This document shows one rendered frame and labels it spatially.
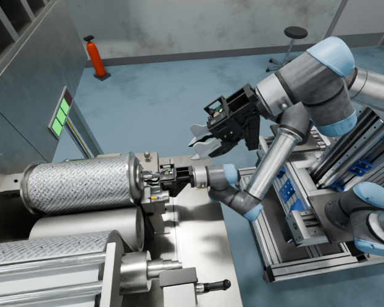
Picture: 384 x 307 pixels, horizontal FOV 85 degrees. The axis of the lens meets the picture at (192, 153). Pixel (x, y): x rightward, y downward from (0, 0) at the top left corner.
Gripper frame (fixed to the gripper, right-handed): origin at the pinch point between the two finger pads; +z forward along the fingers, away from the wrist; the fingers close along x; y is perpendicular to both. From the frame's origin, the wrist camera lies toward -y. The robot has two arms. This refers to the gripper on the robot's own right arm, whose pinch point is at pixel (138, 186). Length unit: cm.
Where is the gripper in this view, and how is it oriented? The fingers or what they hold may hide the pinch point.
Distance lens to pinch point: 78.2
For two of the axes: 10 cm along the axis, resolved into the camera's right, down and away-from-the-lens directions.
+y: 0.0, -6.1, -8.0
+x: 1.2, 7.9, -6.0
